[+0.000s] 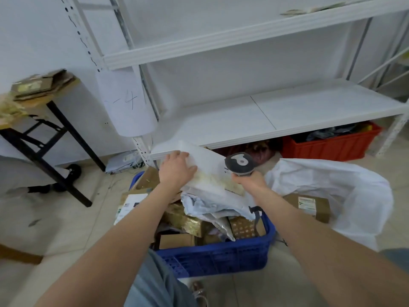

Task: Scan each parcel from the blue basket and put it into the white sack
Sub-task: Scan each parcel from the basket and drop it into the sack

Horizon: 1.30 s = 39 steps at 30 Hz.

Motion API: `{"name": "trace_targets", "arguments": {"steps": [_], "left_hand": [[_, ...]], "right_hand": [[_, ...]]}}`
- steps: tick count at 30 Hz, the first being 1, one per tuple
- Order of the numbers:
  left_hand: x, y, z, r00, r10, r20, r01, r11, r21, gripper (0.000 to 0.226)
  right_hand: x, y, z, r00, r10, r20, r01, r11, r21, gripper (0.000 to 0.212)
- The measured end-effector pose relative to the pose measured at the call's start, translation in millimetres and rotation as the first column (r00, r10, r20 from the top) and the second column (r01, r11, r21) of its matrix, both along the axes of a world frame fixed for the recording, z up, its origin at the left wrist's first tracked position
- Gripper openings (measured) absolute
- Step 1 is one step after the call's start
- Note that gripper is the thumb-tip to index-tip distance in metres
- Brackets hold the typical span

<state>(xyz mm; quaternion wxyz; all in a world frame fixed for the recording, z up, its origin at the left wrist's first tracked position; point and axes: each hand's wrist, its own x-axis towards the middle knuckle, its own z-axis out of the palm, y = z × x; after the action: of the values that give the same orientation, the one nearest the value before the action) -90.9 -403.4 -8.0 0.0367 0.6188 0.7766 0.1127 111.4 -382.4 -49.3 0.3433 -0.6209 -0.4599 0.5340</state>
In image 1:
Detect white woven sack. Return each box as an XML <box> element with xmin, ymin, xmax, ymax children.
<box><xmin>264</xmin><ymin>158</ymin><xmax>394</xmax><ymax>252</ymax></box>

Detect wooden chair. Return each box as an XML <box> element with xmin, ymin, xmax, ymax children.
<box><xmin>0</xmin><ymin>243</ymin><xmax>44</xmax><ymax>265</ymax></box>

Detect dark red sack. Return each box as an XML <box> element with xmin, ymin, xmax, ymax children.
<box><xmin>212</xmin><ymin>139</ymin><xmax>283</xmax><ymax>167</ymax></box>

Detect person's left leg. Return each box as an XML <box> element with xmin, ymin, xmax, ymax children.
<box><xmin>123</xmin><ymin>249</ymin><xmax>199</xmax><ymax>307</ymax></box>

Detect grey handheld barcode scanner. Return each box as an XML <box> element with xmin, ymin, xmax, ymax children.
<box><xmin>224</xmin><ymin>152</ymin><xmax>265</xmax><ymax>222</ymax></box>

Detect pile of parcels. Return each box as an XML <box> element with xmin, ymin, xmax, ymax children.
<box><xmin>113</xmin><ymin>166</ymin><xmax>268</xmax><ymax>250</ymax></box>

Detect person's sandal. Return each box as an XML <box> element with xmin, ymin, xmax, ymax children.
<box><xmin>191</xmin><ymin>280</ymin><xmax>208</xmax><ymax>307</ymax></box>

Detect white paper sign sheet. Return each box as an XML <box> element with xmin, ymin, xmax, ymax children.
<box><xmin>95</xmin><ymin>66</ymin><xmax>158</xmax><ymax>138</ymax></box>

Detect white padded mailer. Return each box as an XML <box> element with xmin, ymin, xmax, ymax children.
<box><xmin>177</xmin><ymin>140</ymin><xmax>248</xmax><ymax>199</ymax></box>

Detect red plastic crate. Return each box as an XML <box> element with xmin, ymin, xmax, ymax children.
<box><xmin>281</xmin><ymin>120</ymin><xmax>383</xmax><ymax>162</ymax></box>

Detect stack of flattened cardboard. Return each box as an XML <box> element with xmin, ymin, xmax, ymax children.
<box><xmin>9</xmin><ymin>69</ymin><xmax>77</xmax><ymax>101</ymax></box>

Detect crumpled yellowish paper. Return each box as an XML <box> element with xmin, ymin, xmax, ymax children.
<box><xmin>0</xmin><ymin>94</ymin><xmax>29</xmax><ymax>121</ymax></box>

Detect white metal shelf rack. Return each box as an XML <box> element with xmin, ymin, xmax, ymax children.
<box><xmin>57</xmin><ymin>0</ymin><xmax>409</xmax><ymax>170</ymax></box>
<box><xmin>357</xmin><ymin>44</ymin><xmax>409</xmax><ymax>93</ymax></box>

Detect person's left forearm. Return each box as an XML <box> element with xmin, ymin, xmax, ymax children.
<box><xmin>35</xmin><ymin>185</ymin><xmax>183</xmax><ymax>307</ymax></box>

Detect blue plastic crate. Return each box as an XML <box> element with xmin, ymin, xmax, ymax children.
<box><xmin>129</xmin><ymin>171</ymin><xmax>276</xmax><ymax>279</ymax></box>

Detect person's right hand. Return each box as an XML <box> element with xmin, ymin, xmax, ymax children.
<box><xmin>231</xmin><ymin>170</ymin><xmax>272</xmax><ymax>206</ymax></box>

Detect person's left hand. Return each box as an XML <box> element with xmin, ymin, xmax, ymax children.
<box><xmin>158</xmin><ymin>151</ymin><xmax>199</xmax><ymax>192</ymax></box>

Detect person's right forearm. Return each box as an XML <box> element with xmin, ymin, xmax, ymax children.
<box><xmin>252</xmin><ymin>190</ymin><xmax>409</xmax><ymax>307</ymax></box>

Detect grey plastic mailer bag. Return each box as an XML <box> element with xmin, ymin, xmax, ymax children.
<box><xmin>105</xmin><ymin>151</ymin><xmax>144</xmax><ymax>175</ymax></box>

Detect wooden folding table black legs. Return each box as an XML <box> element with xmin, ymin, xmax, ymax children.
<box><xmin>0</xmin><ymin>76</ymin><xmax>107</xmax><ymax>208</ymax></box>

